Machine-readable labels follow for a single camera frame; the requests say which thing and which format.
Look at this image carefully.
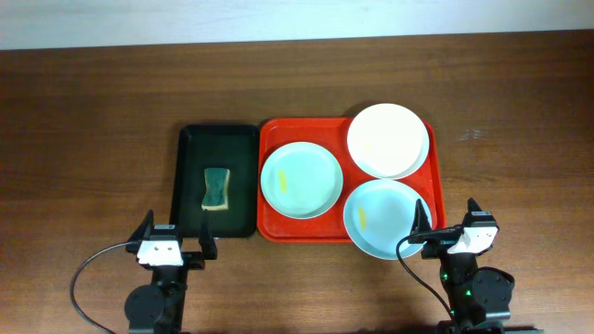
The black plastic tray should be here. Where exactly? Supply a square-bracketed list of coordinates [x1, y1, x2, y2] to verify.
[170, 124, 259, 238]

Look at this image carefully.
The pale green plate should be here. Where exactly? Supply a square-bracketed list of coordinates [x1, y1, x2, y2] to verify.
[260, 141, 343, 220]

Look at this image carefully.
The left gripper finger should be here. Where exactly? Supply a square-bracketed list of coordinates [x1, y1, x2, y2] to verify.
[199, 210, 217, 260]
[128, 210, 154, 242]

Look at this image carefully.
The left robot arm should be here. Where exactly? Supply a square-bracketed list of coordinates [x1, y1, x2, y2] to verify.
[124, 211, 218, 334]

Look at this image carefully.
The light blue plate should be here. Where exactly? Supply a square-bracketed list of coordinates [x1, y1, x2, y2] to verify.
[343, 179, 422, 260]

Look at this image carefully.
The green and yellow sponge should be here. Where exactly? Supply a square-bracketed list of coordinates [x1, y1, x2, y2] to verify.
[201, 168, 230, 211]

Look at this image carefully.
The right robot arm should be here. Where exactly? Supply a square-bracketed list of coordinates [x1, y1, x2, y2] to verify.
[405, 199, 515, 333]

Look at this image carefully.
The white plate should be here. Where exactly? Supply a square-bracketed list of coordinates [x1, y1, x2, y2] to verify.
[346, 103, 430, 179]

